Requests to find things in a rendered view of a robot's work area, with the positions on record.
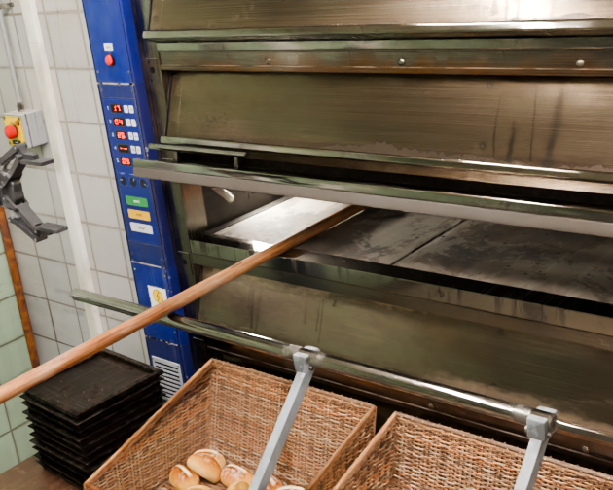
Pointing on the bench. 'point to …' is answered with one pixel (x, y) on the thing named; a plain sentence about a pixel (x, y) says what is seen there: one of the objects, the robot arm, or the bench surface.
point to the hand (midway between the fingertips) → (52, 195)
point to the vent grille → (168, 376)
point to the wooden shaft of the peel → (156, 312)
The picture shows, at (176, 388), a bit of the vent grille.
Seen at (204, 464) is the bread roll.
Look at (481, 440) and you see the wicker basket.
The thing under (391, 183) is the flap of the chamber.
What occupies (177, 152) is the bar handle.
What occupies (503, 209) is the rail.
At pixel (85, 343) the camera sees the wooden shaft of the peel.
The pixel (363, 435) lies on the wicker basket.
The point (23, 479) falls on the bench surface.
